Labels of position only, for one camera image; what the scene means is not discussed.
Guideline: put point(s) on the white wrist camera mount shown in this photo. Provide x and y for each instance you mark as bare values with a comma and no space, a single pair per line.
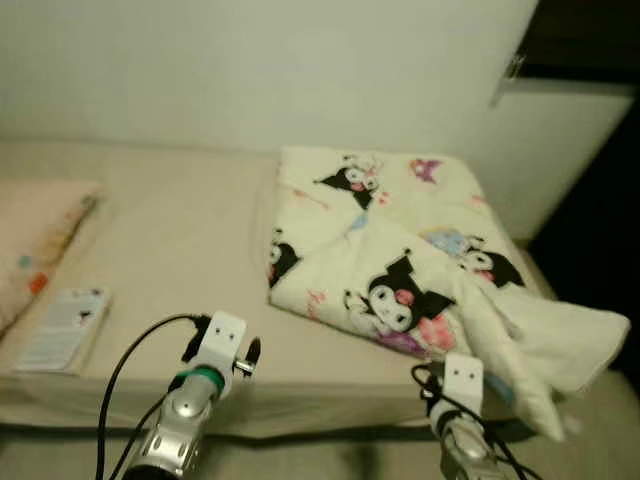
220,340
463,382

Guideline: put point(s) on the pink pillow with coloured spots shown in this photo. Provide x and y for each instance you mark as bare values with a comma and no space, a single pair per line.
40,235

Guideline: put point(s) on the metal window latch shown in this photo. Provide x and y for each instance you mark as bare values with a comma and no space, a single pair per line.
514,67

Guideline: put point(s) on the bed with beige sheet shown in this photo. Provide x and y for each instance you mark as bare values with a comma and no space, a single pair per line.
190,230

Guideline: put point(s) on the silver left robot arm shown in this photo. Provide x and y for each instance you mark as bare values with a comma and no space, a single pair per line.
175,430

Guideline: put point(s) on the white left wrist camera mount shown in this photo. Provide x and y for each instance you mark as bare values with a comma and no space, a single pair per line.
220,340

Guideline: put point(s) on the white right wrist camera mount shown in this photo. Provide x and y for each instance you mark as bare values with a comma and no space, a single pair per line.
463,382

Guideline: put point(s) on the white book with blue letters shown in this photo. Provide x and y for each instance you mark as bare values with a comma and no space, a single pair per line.
65,330

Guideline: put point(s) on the cream cartoon print blanket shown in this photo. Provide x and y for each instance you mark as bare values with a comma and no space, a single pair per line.
400,220

